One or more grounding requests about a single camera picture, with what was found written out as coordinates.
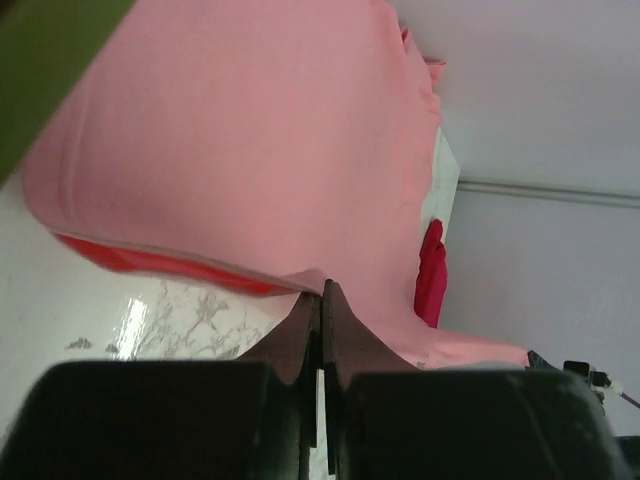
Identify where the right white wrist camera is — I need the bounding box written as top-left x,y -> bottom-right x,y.
563,360 -> 624,396

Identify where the olive green bin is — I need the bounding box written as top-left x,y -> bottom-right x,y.
1,0 -> 133,181

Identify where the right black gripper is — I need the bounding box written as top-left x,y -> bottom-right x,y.
525,350 -> 555,371

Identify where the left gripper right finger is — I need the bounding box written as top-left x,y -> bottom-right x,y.
320,280 -> 418,479

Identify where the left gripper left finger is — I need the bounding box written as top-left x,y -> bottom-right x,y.
237,293 -> 320,479

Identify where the light pink t shirt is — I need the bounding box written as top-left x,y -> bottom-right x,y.
21,1 -> 528,368

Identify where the crimson folded t shirt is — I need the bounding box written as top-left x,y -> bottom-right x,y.
414,219 -> 448,328

